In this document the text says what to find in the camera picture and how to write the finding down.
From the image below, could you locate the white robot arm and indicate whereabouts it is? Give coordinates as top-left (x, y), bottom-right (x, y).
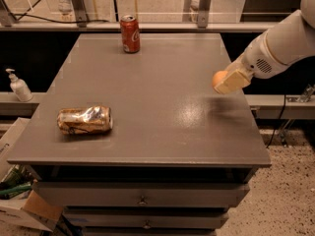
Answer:
top-left (212, 0), bottom-right (315, 94)

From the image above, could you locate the black cable on floor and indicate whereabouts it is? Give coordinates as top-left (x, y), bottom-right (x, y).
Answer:
top-left (9, 0), bottom-right (111, 25)

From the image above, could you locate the cardboard box with items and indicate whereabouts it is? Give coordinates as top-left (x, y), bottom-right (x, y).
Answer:
top-left (0, 118), bottom-right (62, 232)

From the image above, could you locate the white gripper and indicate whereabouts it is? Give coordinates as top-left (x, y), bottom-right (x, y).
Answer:
top-left (214, 33), bottom-right (288, 94)

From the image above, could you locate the orange fruit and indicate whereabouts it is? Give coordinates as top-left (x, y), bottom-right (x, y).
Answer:
top-left (212, 71), bottom-right (227, 87)

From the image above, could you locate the red coke can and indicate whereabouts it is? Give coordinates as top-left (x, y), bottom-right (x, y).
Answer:
top-left (120, 15), bottom-right (140, 53)

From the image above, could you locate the grey drawer cabinet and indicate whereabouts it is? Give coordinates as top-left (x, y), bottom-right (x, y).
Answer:
top-left (9, 33), bottom-right (271, 236)

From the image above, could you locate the metal railing frame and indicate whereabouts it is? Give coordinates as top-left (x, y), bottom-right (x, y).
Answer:
top-left (1, 0), bottom-right (275, 32)

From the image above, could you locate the crushed gold can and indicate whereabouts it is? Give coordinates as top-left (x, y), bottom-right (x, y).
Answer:
top-left (57, 105), bottom-right (113, 135)

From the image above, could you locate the white pump bottle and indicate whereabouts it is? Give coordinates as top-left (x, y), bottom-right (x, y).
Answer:
top-left (6, 68), bottom-right (32, 102)

